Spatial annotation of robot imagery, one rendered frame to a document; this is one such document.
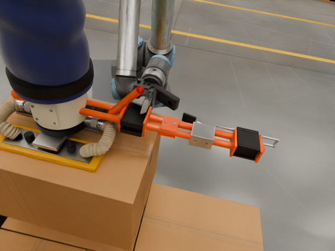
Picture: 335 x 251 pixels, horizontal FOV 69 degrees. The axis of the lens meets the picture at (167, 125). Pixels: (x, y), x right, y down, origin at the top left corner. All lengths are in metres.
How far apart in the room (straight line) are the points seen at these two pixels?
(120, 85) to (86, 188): 0.47
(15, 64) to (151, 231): 0.91
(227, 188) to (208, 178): 0.17
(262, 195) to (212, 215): 0.95
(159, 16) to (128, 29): 0.29
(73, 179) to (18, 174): 0.16
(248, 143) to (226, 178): 1.45
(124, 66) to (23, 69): 0.47
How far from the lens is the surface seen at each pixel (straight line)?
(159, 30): 1.37
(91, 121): 0.83
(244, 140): 0.76
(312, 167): 2.70
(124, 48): 1.06
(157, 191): 1.36
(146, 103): 0.76
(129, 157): 0.83
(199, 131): 0.75
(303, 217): 2.31
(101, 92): 1.58
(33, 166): 0.87
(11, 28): 0.65
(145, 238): 1.25
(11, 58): 0.69
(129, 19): 1.08
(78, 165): 0.81
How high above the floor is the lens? 1.71
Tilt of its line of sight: 44 degrees down
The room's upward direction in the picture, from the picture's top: 10 degrees clockwise
